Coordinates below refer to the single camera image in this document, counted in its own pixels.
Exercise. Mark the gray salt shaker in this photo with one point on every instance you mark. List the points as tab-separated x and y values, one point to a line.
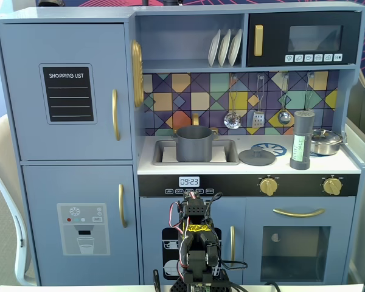
301	130

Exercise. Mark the red and black robot base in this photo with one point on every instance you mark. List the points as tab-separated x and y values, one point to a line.
179	283

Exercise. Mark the gray plastic pot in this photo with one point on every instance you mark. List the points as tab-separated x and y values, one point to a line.
194	146

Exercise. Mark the gold toy faucet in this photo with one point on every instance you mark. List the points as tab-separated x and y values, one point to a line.
195	119

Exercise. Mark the gray toy sink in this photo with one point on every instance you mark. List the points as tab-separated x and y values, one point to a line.
231	152

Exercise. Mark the steel skimmer spoon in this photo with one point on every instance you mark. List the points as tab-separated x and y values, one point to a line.
232	120

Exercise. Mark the gray pot lid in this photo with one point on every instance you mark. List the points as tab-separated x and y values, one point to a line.
257	158

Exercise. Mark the blue dishwasher door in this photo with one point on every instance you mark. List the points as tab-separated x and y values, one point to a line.
152	219

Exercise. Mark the steel slotted spatula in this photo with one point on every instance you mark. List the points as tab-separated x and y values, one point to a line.
258	120

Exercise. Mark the gold toy telephone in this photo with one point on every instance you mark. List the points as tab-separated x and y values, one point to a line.
137	73

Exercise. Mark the gold stove knob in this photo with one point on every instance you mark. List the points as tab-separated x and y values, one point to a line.
332	186
268	186

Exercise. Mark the white toy plate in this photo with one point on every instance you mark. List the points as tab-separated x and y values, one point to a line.
224	50
234	48
213	50

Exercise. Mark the blue oven door with window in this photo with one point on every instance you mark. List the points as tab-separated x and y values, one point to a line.
255	219

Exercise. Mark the steel ladle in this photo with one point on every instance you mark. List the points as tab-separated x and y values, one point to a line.
283	117

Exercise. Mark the blue toy kitchen unit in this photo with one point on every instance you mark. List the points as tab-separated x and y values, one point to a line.
185	39

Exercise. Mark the steel serving spoon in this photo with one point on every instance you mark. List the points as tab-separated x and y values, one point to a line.
307	103

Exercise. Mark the black table clamp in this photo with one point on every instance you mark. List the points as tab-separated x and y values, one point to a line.
156	280

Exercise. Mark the black microwave door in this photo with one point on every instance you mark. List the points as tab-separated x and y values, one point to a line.
273	36

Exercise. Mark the steel pot with lid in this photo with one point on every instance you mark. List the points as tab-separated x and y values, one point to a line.
325	143

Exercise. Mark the freezer door with dispenser print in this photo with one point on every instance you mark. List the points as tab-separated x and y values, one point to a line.
42	197

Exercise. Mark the fridge door with shopping list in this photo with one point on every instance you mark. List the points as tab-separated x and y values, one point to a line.
24	121

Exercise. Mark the white plastic chair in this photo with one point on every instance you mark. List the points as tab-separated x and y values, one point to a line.
0	146

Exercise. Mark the small wrist camera board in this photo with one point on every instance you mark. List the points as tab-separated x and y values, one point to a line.
194	195

